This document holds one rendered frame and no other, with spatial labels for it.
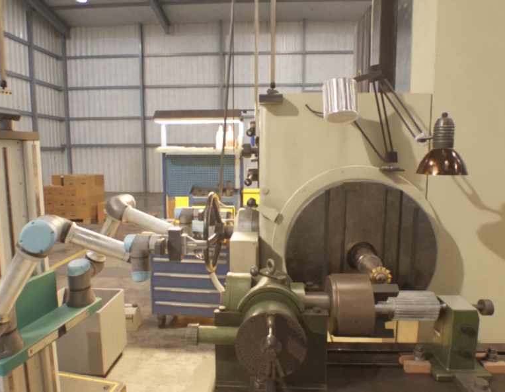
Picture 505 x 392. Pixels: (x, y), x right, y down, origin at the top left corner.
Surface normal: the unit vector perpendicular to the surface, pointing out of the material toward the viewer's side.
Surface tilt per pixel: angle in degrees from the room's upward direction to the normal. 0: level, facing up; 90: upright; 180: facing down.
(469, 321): 90
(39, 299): 90
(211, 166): 90
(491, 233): 90
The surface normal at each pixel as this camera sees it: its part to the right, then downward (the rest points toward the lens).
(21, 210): 0.98, 0.02
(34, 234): 0.37, 0.00
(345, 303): -0.05, -0.30
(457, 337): -0.05, 0.12
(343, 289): -0.04, -0.69
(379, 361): 0.00, -0.99
